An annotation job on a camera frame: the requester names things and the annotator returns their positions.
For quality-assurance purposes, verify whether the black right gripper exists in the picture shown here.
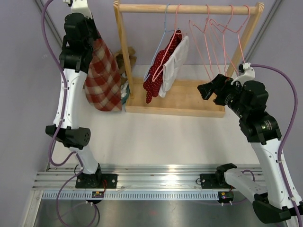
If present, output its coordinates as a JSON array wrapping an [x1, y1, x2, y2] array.
[[198, 74, 249, 119]]

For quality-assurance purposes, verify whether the small white skirt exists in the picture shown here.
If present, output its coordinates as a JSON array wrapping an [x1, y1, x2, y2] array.
[[159, 35, 189, 98]]

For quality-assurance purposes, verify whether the pink wire hanger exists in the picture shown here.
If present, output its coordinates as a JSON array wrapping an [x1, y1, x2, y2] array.
[[222, 5, 251, 78], [152, 4, 182, 82], [188, 4, 214, 80], [210, 5, 234, 76]]

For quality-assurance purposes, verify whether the tan skirt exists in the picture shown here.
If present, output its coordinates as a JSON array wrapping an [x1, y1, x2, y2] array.
[[113, 46, 138, 79]]

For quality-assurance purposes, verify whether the red plaid skirt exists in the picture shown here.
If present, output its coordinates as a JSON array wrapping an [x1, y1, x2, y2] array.
[[84, 37, 122, 112]]

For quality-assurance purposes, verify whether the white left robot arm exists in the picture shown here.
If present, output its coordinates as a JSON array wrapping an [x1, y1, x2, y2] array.
[[45, 12, 117, 190]]

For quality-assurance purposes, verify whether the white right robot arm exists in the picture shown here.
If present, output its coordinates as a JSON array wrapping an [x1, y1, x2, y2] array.
[[197, 74, 303, 226]]

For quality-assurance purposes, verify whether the red polka dot skirt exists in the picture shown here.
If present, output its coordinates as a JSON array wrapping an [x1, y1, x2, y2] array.
[[143, 29, 183, 104]]

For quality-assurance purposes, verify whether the wooden clothes rack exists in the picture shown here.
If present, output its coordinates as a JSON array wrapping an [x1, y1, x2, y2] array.
[[113, 0, 264, 107]]

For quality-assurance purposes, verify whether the teal plastic bin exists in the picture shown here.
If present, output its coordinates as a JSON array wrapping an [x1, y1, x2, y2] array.
[[121, 86, 130, 105]]

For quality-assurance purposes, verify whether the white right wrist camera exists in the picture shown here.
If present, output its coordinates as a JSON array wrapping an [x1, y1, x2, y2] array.
[[231, 62, 255, 85]]

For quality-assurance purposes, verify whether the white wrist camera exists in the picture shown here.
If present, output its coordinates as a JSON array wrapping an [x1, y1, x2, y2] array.
[[231, 62, 255, 85], [63, 0, 93, 19]]

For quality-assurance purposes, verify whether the blue wire hanger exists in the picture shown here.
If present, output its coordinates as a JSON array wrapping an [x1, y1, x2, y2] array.
[[143, 3, 175, 82]]

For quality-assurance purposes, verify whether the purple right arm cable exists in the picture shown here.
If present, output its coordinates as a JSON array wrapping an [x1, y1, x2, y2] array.
[[196, 63, 303, 217]]

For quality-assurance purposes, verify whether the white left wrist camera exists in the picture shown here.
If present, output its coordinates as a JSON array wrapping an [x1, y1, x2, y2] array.
[[63, 0, 93, 19]]

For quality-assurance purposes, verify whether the aluminium frame rail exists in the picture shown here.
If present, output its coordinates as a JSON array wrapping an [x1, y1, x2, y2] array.
[[33, 0, 303, 190]]

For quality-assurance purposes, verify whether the slotted cable duct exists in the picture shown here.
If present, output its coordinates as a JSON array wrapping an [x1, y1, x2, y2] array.
[[42, 191, 219, 201]]

